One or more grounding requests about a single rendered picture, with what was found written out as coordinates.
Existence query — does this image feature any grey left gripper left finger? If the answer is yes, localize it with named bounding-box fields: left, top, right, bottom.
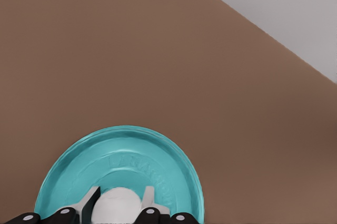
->
left=52, top=186, right=102, bottom=224

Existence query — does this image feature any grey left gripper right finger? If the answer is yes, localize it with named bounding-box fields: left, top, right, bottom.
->
left=136, top=186, right=172, bottom=224

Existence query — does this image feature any teal pot lid white knob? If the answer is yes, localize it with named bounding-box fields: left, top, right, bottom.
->
left=34, top=125, right=205, bottom=224

